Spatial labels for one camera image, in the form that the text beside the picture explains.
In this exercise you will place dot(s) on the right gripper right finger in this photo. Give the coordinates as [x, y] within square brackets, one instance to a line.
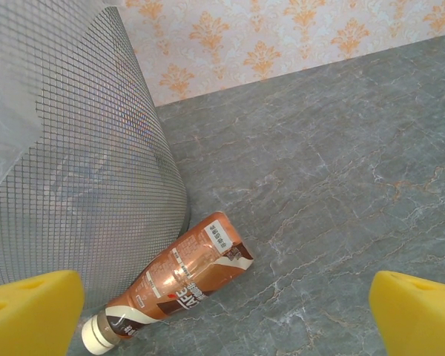
[419, 319]

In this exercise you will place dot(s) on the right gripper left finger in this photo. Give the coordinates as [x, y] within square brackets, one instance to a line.
[29, 315]

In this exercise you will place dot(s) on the white-capped coffee drink bottle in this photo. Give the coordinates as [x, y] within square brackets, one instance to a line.
[193, 259]

